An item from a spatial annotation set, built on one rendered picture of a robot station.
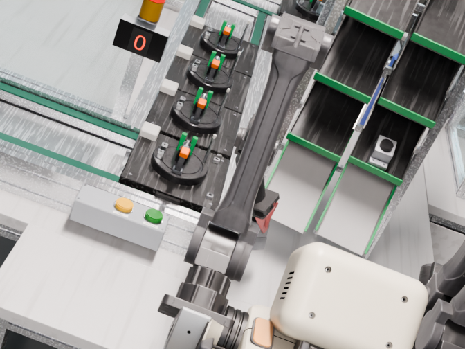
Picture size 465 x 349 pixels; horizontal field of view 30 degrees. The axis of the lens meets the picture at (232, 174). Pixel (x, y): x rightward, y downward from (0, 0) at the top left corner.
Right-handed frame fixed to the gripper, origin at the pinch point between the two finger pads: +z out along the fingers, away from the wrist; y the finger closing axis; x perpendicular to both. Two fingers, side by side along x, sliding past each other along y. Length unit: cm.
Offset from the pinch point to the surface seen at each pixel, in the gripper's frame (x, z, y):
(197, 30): -75, 6, 68
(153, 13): -19, -36, 36
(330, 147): -19.6, -11.5, -8.9
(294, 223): -10.1, 6.0, -3.9
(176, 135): -18.6, -1.3, 35.3
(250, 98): -57, 12, 37
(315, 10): -132, 26, 57
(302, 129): -19.5, -14.6, -1.8
